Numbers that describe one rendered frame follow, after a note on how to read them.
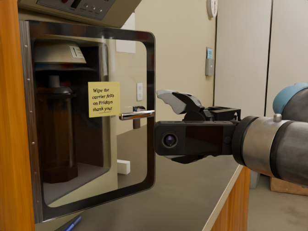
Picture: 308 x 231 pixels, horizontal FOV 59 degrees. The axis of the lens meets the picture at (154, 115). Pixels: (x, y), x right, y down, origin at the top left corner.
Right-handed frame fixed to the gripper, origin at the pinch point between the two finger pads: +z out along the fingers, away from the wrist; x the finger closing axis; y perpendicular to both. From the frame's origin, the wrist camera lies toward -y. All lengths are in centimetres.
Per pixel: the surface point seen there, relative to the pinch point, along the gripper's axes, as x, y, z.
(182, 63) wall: 16, 138, 143
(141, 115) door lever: -0.2, 2.5, 8.7
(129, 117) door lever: -0.3, -0.7, 8.7
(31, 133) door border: -2.1, -19.5, 13.7
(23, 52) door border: 13.0, -19.9, 13.7
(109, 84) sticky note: 6.8, -2.7, 13.7
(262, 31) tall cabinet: 54, 261, 144
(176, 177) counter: -26.0, 27.6, 25.1
